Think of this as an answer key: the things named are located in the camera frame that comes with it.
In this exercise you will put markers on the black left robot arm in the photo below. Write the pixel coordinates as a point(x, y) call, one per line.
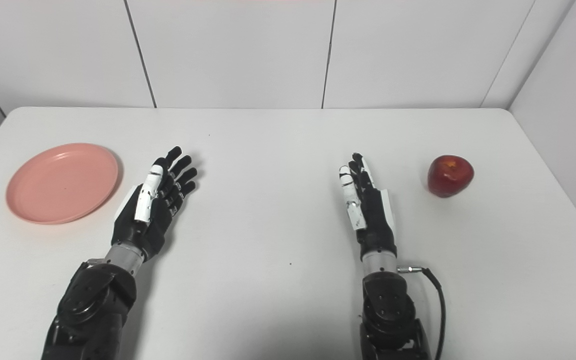
point(93, 310)

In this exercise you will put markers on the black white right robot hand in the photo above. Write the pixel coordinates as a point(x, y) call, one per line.
point(375, 220)

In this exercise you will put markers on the pink round plate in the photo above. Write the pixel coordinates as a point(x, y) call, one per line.
point(60, 185)

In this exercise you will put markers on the red apple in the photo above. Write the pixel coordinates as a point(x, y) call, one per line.
point(450, 177)

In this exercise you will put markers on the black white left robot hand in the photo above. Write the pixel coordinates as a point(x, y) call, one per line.
point(138, 227)

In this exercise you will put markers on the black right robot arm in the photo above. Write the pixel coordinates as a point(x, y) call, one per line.
point(388, 310)

